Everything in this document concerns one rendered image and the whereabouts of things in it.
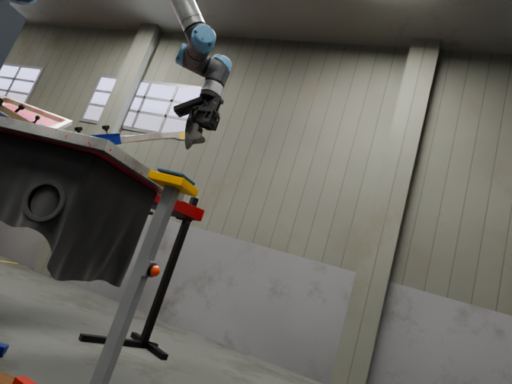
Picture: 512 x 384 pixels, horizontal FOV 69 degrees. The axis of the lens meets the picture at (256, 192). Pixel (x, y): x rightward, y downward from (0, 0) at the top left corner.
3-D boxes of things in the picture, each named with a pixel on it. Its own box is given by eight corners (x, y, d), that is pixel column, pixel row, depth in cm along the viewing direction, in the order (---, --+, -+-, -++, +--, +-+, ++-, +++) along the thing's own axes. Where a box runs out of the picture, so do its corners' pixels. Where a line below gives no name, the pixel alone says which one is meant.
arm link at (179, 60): (186, 33, 124) (216, 48, 128) (180, 48, 135) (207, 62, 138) (177, 52, 123) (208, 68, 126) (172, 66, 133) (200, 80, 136)
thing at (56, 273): (123, 288, 156) (159, 193, 166) (40, 280, 115) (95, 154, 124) (116, 286, 157) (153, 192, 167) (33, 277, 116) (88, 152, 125)
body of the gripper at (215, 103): (207, 123, 125) (219, 91, 128) (185, 119, 128) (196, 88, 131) (215, 132, 132) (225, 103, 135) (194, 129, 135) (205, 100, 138)
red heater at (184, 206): (169, 217, 316) (174, 204, 319) (200, 223, 283) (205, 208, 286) (102, 191, 277) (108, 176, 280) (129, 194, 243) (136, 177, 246)
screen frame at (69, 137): (182, 202, 169) (185, 193, 170) (104, 150, 115) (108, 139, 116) (52, 167, 194) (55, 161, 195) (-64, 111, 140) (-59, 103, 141)
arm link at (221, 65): (209, 58, 139) (229, 68, 141) (199, 84, 136) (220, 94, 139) (214, 48, 131) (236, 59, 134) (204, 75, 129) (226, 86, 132)
